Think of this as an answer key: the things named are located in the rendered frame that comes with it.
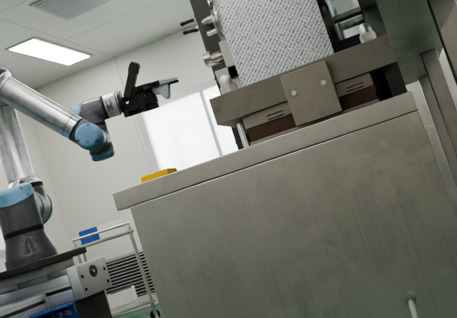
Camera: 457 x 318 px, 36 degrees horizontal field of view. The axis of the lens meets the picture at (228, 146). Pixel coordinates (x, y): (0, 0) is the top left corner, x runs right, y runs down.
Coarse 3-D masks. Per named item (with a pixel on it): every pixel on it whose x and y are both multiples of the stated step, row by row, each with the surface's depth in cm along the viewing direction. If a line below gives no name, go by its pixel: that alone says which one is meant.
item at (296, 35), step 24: (312, 0) 166; (264, 24) 168; (288, 24) 167; (312, 24) 166; (240, 48) 170; (264, 48) 168; (288, 48) 167; (312, 48) 166; (240, 72) 170; (264, 72) 168
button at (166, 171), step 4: (172, 168) 164; (156, 172) 161; (160, 172) 161; (164, 172) 161; (168, 172) 161; (172, 172) 163; (144, 176) 162; (148, 176) 162; (152, 176) 161; (156, 176) 161; (160, 176) 161; (144, 180) 162; (148, 180) 162
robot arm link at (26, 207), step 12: (0, 192) 200; (12, 192) 199; (24, 192) 201; (0, 204) 199; (12, 204) 198; (24, 204) 200; (36, 204) 204; (0, 216) 200; (12, 216) 198; (24, 216) 199; (36, 216) 201; (12, 228) 198
